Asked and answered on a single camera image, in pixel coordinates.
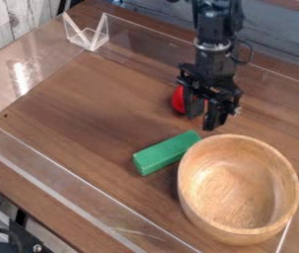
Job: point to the wooden bowl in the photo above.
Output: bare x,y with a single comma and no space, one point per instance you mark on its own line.
239,188

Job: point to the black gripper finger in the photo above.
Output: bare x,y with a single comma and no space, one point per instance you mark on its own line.
196,102
217,115

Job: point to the clear acrylic wall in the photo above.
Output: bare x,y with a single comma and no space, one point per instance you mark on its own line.
271,93
92,220

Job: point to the clear acrylic back wall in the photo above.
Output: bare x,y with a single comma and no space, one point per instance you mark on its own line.
271,93

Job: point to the clear acrylic front wall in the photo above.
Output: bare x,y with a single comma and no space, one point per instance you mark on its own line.
92,220

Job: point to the black device with cable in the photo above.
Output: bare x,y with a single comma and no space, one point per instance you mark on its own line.
21,241

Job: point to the green rectangular block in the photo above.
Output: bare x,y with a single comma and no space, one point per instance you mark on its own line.
164,153

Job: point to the red plush strawberry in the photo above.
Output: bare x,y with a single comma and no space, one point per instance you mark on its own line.
178,100

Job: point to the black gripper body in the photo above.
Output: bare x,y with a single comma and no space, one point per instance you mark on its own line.
220,88

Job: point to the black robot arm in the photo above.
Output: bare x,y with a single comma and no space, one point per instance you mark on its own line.
218,21

